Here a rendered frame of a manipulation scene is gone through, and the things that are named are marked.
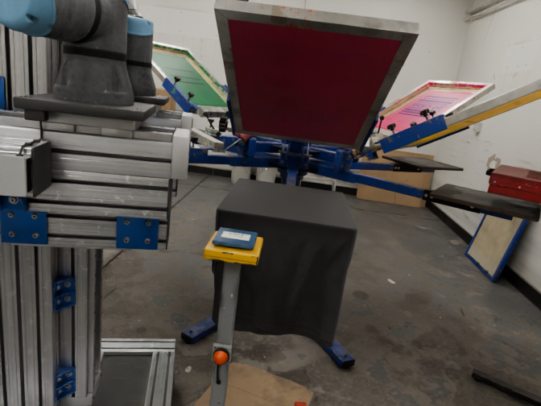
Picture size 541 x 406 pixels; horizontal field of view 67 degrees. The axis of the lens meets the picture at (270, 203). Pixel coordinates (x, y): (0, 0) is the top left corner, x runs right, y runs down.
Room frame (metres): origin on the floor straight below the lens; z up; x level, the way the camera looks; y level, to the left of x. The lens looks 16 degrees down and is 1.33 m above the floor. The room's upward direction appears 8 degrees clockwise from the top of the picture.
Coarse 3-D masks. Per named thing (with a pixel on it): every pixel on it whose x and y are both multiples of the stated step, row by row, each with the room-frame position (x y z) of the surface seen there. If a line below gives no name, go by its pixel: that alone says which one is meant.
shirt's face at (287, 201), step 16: (240, 192) 1.45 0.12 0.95; (256, 192) 1.48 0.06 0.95; (272, 192) 1.52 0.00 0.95; (288, 192) 1.55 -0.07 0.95; (304, 192) 1.59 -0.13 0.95; (320, 192) 1.62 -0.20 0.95; (336, 192) 1.66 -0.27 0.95; (224, 208) 1.22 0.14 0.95; (240, 208) 1.25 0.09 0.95; (256, 208) 1.27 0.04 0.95; (272, 208) 1.30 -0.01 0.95; (288, 208) 1.32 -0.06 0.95; (304, 208) 1.35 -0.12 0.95; (320, 208) 1.38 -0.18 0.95; (336, 208) 1.40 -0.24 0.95; (336, 224) 1.21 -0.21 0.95; (352, 224) 1.23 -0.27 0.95
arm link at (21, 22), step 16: (0, 0) 0.65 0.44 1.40; (16, 0) 0.65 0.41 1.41; (32, 0) 0.64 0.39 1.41; (48, 0) 0.66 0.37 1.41; (64, 0) 0.69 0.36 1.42; (80, 0) 0.72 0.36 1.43; (0, 16) 0.66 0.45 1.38; (16, 16) 0.65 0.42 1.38; (32, 16) 0.66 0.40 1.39; (48, 16) 0.67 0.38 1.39; (64, 16) 0.70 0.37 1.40; (80, 16) 0.73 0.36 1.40; (32, 32) 0.68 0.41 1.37; (48, 32) 0.69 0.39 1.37; (64, 32) 0.72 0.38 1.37; (80, 32) 0.75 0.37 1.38
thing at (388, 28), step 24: (216, 0) 1.27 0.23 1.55; (288, 24) 1.27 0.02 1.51; (312, 24) 1.25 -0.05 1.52; (336, 24) 1.24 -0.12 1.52; (360, 24) 1.24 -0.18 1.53; (384, 24) 1.24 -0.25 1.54; (408, 24) 1.24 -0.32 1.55; (408, 48) 1.28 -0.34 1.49; (384, 96) 1.50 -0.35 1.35; (240, 120) 1.80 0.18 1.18; (336, 144) 1.88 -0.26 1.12; (360, 144) 1.85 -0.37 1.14
